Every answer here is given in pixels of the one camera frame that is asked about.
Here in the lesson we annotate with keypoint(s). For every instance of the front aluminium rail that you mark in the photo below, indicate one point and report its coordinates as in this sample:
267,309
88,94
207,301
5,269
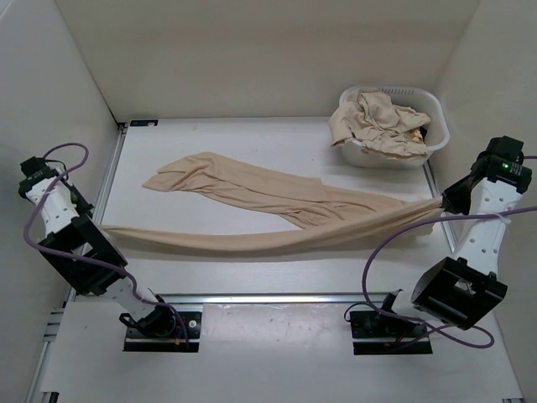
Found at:
263,298

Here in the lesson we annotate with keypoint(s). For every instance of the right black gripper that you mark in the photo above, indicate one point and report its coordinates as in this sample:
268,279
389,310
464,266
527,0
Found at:
452,202

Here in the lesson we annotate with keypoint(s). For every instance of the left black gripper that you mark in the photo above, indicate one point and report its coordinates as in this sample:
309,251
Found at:
84,206

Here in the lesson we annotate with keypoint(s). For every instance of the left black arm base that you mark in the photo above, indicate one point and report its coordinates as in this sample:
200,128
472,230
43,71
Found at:
162,331

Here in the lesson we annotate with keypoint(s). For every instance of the black corner label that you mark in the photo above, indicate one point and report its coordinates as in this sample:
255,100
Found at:
144,123

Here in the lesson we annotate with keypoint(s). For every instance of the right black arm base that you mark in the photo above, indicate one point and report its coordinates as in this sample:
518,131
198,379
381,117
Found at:
376,334

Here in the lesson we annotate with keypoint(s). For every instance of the white laundry basket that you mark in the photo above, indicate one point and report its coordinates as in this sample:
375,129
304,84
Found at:
435,134

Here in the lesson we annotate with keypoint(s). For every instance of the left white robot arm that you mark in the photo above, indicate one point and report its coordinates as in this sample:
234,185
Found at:
81,253

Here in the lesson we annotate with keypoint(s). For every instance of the beige clothes pile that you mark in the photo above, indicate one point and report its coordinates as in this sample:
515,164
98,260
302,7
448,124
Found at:
370,117

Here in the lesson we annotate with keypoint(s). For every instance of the beige trousers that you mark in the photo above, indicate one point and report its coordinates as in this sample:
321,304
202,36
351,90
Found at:
323,215

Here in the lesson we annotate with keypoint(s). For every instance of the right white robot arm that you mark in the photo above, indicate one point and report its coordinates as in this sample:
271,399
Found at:
463,288

